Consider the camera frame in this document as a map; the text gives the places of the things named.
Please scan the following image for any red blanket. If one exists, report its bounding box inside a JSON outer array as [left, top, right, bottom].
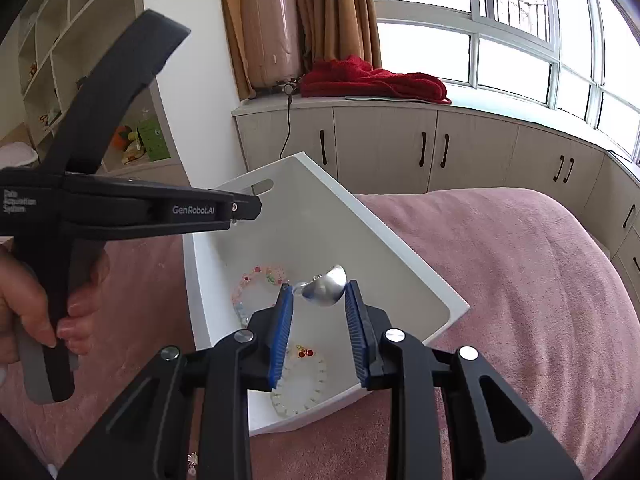
[[299, 55, 451, 104]]

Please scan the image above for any white plastic storage bin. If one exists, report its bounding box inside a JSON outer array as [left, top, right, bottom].
[[182, 153, 470, 436]]

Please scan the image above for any white window frame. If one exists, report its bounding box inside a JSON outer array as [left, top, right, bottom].
[[374, 0, 639, 160]]

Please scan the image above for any colourful beaded bracelet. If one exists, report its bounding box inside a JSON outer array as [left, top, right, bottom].
[[230, 263, 291, 328]]

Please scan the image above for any brown curtain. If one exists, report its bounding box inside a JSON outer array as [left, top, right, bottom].
[[221, 0, 382, 100]]

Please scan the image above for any white jade bead bracelet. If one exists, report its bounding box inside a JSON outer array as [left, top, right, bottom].
[[269, 343, 329, 418]]

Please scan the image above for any orange plush toy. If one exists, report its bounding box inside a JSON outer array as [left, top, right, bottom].
[[111, 126, 131, 152]]

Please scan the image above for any white bookshelf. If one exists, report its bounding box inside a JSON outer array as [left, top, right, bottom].
[[13, 0, 189, 185]]

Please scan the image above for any pink bed blanket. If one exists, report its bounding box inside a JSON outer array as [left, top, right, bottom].
[[1, 188, 639, 479]]

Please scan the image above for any green box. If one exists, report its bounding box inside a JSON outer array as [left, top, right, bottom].
[[138, 117, 170, 162]]

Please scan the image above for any person's left hand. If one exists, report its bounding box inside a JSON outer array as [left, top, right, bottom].
[[1, 238, 110, 367]]

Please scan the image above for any window seat cabinet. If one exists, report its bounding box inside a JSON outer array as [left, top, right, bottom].
[[232, 96, 639, 300]]

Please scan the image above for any white pearl shell pendant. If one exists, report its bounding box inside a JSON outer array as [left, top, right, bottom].
[[293, 264, 347, 308]]

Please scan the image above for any pink suitcase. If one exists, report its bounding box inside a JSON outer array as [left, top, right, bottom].
[[241, 0, 302, 89]]

